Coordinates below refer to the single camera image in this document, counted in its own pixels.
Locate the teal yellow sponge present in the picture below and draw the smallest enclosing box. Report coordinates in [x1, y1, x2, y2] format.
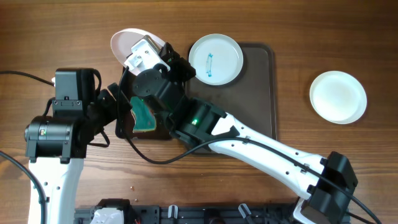
[130, 96, 156, 133]

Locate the white plate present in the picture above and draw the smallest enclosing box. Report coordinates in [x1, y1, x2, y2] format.
[309, 71, 368, 124]
[188, 34, 244, 86]
[111, 28, 165, 68]

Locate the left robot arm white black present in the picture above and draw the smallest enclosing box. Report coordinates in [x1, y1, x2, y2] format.
[24, 68, 116, 223]

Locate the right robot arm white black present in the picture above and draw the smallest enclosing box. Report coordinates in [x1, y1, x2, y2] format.
[125, 42, 358, 223]

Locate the black water tray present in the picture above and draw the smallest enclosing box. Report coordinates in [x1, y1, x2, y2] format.
[114, 67, 175, 141]

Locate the brown serving tray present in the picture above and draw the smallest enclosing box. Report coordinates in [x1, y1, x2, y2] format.
[186, 42, 278, 140]

